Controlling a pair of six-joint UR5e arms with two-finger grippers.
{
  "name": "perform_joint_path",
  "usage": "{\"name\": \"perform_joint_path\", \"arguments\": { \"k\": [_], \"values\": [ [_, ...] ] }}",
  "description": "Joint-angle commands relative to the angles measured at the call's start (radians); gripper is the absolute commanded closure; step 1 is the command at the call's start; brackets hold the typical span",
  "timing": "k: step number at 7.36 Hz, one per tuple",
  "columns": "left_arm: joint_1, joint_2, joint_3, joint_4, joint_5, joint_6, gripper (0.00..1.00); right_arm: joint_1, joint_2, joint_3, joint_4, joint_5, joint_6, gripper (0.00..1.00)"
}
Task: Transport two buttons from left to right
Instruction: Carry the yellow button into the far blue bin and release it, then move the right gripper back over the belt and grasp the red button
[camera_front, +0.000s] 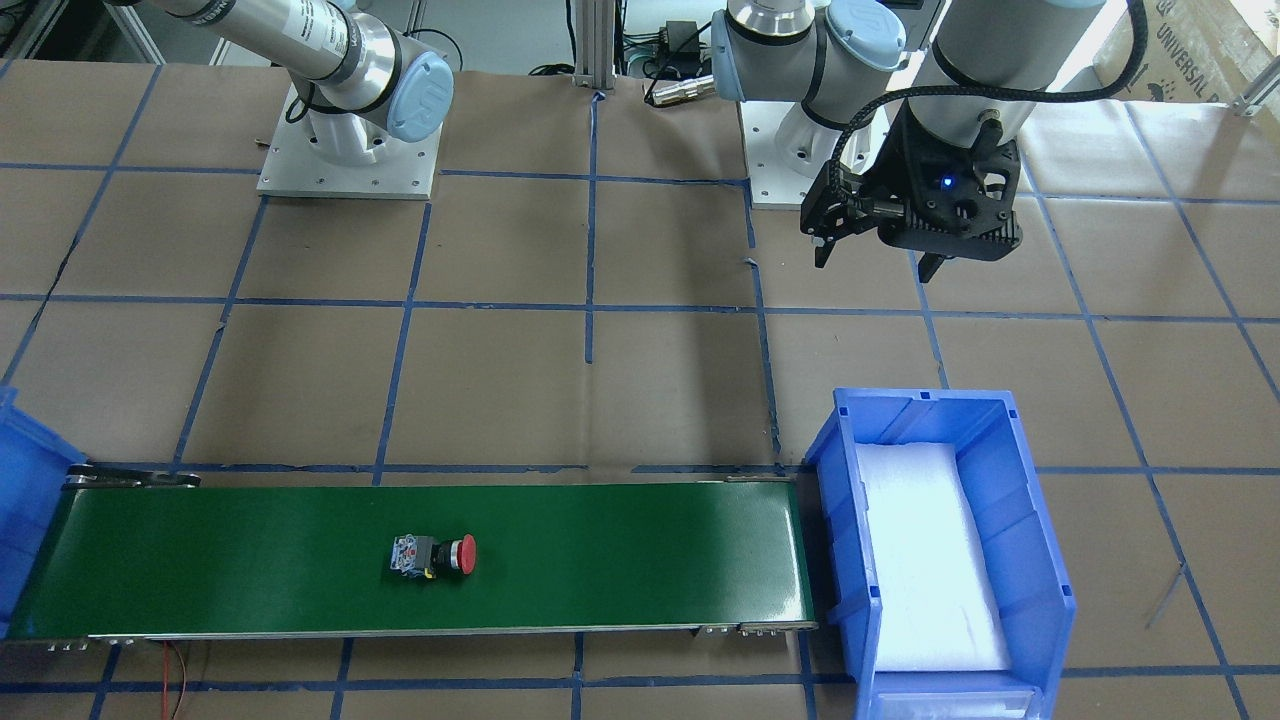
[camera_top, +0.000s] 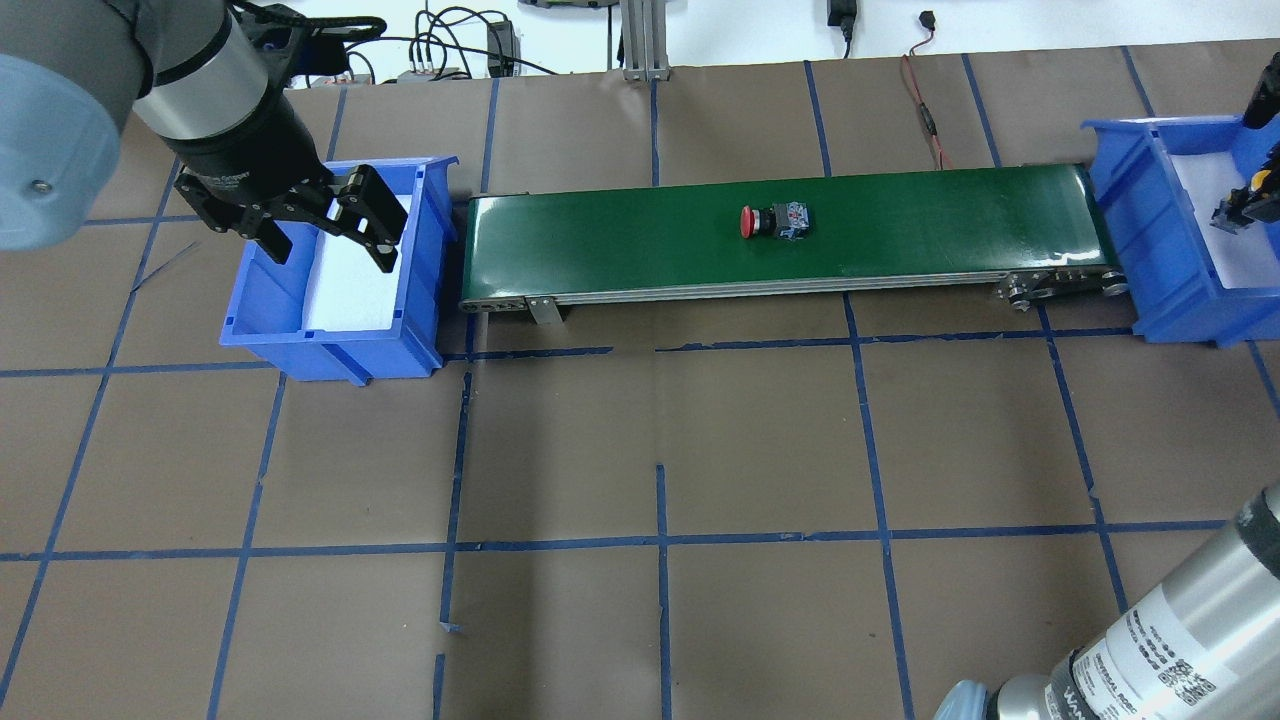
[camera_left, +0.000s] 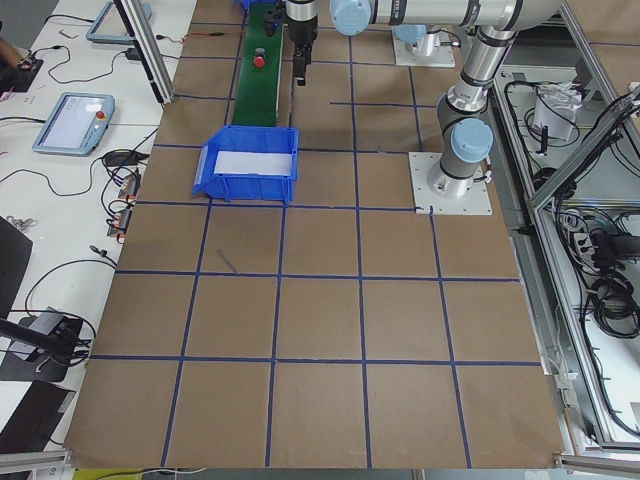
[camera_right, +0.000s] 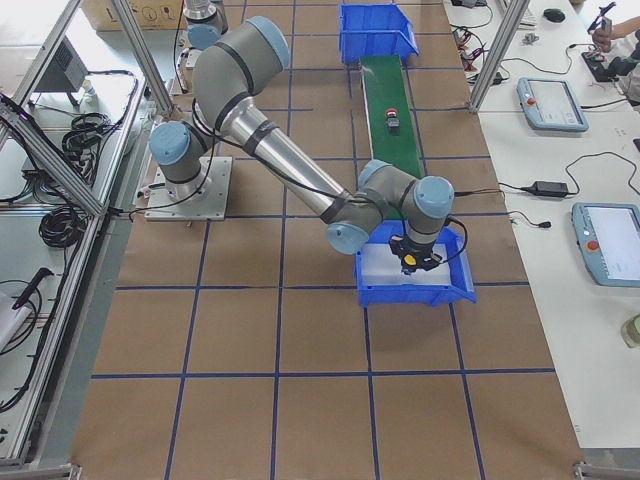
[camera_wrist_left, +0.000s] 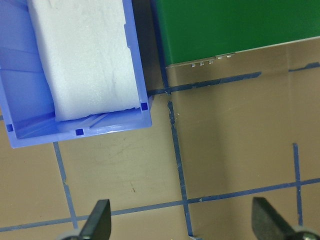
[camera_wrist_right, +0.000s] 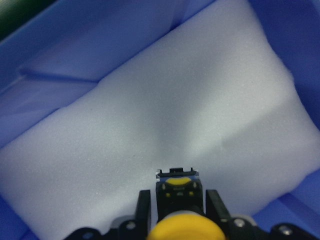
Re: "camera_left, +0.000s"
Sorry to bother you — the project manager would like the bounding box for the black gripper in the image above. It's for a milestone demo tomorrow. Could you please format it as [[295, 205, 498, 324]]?
[[263, 0, 285, 37], [285, 0, 318, 86]]

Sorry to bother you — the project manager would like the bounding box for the red push button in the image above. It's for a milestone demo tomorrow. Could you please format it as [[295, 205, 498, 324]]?
[[252, 47, 266, 69]]

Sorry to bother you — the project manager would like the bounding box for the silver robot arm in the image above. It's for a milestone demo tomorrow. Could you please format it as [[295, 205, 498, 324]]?
[[329, 0, 560, 198], [263, 1, 441, 62]]

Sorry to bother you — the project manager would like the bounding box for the green conveyor belt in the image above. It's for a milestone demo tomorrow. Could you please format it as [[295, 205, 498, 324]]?
[[231, 1, 283, 127]]

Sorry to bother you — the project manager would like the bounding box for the white foam pad left bin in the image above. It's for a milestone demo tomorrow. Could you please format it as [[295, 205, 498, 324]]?
[[214, 151, 293, 176]]

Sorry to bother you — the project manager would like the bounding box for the blue bin far left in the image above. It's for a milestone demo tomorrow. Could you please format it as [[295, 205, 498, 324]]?
[[192, 125, 299, 204]]

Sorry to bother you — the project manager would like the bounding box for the black power adapter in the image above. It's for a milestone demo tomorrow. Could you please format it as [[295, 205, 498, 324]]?
[[125, 48, 141, 61]]

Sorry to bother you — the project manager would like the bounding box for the upper teach pendant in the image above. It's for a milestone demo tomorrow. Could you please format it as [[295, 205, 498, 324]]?
[[85, 1, 133, 46]]

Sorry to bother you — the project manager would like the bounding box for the teach pendant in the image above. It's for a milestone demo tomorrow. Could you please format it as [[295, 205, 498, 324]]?
[[85, 1, 133, 46], [32, 92, 115, 156]]

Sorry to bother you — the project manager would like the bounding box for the lower teach pendant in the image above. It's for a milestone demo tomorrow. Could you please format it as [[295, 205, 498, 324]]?
[[32, 92, 115, 156]]

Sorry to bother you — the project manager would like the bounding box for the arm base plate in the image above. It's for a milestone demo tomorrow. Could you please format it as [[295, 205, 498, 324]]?
[[408, 152, 492, 216], [392, 24, 459, 69]]

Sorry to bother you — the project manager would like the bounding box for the aluminium frame post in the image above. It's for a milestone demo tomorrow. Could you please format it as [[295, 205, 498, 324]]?
[[114, 0, 175, 105]]

